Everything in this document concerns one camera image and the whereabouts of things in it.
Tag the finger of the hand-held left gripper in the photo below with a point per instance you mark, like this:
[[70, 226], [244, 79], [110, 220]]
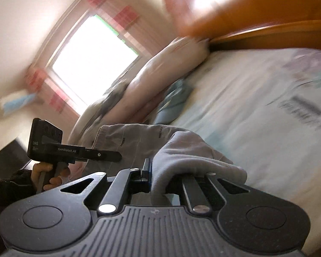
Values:
[[104, 155]]

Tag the person's left hand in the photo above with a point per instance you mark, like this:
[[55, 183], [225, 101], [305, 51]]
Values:
[[52, 178]]

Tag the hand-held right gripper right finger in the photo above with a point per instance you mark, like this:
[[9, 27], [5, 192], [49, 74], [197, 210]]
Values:
[[194, 194]]

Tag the patterned curtain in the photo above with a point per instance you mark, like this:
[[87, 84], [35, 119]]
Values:
[[53, 91], [117, 16]]

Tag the pink floral quilt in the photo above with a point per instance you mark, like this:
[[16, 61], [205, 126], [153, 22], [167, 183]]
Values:
[[155, 75]]

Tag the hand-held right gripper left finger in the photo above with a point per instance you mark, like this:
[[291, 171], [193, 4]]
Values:
[[149, 174]]

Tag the blue cap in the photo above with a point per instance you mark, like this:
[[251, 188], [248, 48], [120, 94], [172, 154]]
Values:
[[174, 99]]

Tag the blue-grey folded cloth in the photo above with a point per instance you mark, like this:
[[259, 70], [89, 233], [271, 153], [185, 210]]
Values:
[[117, 96]]

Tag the floral pillow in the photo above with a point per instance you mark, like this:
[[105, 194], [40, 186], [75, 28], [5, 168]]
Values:
[[88, 120]]

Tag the light blue blurred object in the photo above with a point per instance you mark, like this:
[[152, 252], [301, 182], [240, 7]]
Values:
[[16, 101]]

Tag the bright window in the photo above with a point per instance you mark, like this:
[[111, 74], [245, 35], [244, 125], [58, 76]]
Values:
[[93, 56]]

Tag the black wall television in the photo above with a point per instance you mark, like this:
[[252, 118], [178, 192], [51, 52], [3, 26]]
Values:
[[8, 158]]

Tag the grey striped pants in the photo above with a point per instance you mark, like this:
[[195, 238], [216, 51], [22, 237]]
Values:
[[139, 142]]

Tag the person's left forearm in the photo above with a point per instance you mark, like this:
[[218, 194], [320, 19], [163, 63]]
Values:
[[10, 192]]

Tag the wooden bed frame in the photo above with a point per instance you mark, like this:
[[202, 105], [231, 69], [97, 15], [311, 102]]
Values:
[[270, 13]]

